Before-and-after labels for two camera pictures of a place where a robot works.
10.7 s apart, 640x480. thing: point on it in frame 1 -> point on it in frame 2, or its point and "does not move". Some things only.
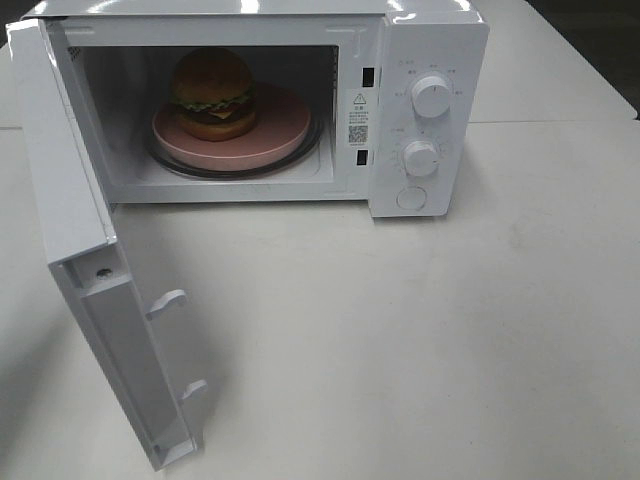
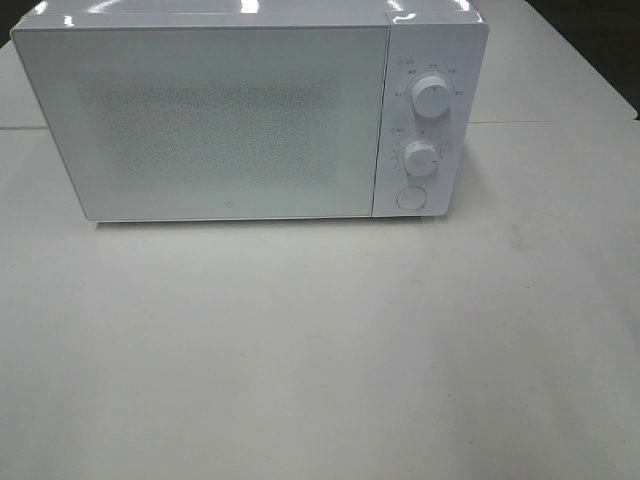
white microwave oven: (384, 102) does not move
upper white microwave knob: (431, 97) does not move
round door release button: (411, 197) does not move
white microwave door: (125, 326) -> (216, 123)
